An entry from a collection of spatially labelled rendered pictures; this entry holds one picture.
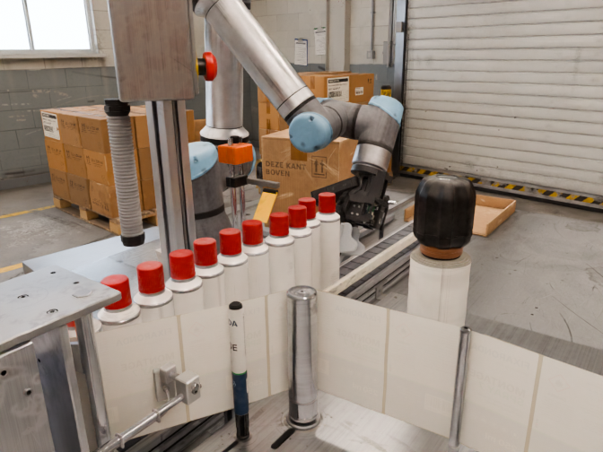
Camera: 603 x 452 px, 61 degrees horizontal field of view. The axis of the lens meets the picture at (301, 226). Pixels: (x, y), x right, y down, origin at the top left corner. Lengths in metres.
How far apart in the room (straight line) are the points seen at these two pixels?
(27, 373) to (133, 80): 0.38
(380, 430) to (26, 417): 0.42
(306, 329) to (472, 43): 4.90
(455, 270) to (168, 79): 0.45
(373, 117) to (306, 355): 0.58
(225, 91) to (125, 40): 0.54
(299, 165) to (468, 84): 4.11
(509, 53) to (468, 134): 0.83
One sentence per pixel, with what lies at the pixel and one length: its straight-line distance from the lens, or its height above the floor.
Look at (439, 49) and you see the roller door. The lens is 5.59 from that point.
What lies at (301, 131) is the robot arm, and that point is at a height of 1.20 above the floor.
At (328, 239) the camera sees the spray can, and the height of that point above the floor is 1.00.
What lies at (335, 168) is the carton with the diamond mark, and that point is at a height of 1.05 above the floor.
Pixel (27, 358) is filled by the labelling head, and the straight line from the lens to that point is 0.46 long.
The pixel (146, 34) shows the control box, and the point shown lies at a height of 1.36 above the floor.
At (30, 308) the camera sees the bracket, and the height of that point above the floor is 1.14.
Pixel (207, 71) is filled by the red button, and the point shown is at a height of 1.32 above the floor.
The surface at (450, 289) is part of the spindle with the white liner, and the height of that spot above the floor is 1.03.
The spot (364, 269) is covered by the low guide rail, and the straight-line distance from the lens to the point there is 1.09.
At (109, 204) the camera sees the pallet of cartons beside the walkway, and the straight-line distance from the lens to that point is 4.21.
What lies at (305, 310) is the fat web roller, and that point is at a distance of 0.62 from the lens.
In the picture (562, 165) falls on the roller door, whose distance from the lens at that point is 5.14.
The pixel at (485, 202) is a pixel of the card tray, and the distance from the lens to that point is 1.87.
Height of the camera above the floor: 1.34
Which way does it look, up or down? 19 degrees down
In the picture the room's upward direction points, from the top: 1 degrees counter-clockwise
